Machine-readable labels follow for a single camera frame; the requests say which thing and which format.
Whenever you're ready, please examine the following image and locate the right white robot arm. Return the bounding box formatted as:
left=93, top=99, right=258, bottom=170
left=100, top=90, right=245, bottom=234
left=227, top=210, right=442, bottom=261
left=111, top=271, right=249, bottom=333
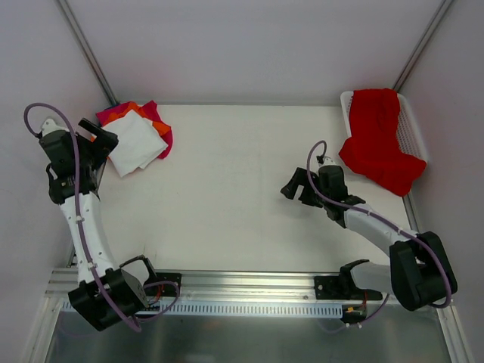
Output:
left=281, top=165, right=458, bottom=311

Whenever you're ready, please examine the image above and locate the white plastic basket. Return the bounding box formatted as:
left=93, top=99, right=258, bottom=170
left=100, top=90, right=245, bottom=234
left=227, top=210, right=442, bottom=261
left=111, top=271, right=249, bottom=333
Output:
left=340, top=91, right=429, bottom=163

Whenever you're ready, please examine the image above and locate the white t shirt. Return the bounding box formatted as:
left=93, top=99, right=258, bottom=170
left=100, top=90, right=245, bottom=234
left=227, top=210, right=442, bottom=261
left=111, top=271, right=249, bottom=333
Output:
left=103, top=110, right=168, bottom=178

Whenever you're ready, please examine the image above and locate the aluminium mounting rail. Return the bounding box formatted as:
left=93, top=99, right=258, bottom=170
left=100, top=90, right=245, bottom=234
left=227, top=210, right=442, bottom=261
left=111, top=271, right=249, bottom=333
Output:
left=44, top=266, right=455, bottom=306

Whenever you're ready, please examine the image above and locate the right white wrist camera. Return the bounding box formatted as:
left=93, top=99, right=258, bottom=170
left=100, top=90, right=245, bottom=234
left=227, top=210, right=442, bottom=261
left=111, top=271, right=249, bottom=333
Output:
left=316, top=155, right=337, bottom=168

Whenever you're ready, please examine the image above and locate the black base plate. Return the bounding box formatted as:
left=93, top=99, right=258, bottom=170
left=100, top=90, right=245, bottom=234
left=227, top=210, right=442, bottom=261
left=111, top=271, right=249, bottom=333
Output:
left=144, top=271, right=182, bottom=297
left=314, top=275, right=383, bottom=301

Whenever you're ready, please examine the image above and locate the left aluminium corner post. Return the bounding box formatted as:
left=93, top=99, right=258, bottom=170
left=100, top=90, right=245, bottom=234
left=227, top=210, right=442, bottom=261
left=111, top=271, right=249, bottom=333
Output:
left=54, top=0, right=119, bottom=106

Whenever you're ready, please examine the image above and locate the red t shirt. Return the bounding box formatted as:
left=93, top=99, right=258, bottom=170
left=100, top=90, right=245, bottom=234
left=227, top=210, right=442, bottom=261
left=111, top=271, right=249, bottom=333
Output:
left=339, top=88, right=427, bottom=197

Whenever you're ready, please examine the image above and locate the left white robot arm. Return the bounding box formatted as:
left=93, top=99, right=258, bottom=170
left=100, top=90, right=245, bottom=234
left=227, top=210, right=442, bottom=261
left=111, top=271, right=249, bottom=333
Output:
left=39, top=118, right=158, bottom=332

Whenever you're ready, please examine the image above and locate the white slotted cable duct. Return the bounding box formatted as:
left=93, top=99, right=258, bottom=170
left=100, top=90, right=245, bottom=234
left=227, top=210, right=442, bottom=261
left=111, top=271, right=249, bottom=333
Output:
left=60, top=300, right=343, bottom=318

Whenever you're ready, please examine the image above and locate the pink t shirt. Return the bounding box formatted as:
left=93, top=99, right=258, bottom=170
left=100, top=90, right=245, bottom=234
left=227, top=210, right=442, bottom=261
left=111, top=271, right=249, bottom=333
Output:
left=95, top=100, right=175, bottom=160

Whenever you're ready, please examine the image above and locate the aluminium corner post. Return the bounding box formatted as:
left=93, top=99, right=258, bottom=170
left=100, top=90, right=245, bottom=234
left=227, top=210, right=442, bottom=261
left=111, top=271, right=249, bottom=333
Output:
left=54, top=0, right=119, bottom=106
left=392, top=0, right=455, bottom=92

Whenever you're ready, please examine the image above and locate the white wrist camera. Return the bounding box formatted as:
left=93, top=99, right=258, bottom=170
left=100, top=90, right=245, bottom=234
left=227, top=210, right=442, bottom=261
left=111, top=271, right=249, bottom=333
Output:
left=316, top=155, right=337, bottom=168
left=40, top=118, right=69, bottom=138

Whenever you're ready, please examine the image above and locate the right aluminium corner post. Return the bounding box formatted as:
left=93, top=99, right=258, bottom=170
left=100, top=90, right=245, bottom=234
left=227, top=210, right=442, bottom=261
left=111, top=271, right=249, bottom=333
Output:
left=392, top=0, right=455, bottom=92

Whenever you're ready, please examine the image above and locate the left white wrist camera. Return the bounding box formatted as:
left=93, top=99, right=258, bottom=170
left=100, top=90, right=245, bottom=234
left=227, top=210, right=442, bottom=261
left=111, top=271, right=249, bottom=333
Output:
left=40, top=118, right=69, bottom=138

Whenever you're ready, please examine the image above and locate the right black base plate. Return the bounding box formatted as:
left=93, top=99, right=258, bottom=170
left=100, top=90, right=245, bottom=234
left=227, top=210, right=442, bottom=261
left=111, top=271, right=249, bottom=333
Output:
left=314, top=275, right=383, bottom=301

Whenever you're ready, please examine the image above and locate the orange t shirt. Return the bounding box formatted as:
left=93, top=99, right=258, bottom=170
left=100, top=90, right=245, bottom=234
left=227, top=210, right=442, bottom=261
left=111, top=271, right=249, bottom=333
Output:
left=89, top=104, right=171, bottom=143

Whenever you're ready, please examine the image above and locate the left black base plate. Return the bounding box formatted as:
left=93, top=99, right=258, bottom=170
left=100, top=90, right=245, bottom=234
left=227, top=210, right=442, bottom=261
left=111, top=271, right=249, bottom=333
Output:
left=144, top=271, right=182, bottom=297

